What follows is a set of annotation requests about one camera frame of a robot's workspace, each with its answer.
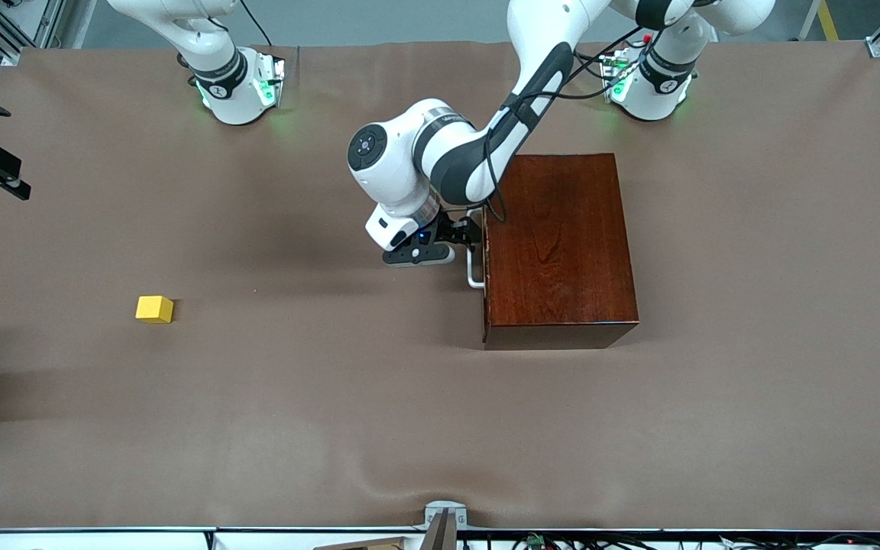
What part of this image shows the wooden drawer with white handle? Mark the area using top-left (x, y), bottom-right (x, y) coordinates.
top-left (467, 206), bottom-right (489, 329)

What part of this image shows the yellow wooden block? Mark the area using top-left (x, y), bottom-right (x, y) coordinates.
top-left (135, 296), bottom-right (175, 325)

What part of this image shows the dark brown wooden cabinet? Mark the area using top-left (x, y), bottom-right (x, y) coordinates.
top-left (482, 154), bottom-right (639, 351)

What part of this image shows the brown table cover sheet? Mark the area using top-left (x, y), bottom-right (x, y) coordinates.
top-left (0, 40), bottom-right (880, 532)

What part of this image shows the brown cardboard piece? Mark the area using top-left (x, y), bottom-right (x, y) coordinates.
top-left (314, 537), bottom-right (410, 550)

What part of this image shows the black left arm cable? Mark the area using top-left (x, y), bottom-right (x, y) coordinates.
top-left (484, 27), bottom-right (643, 224)

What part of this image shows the black right base cable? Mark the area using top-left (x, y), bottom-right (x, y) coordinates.
top-left (238, 0), bottom-right (273, 47)

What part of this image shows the grey metal camera mount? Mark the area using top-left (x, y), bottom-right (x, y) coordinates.
top-left (413, 500), bottom-right (468, 550)

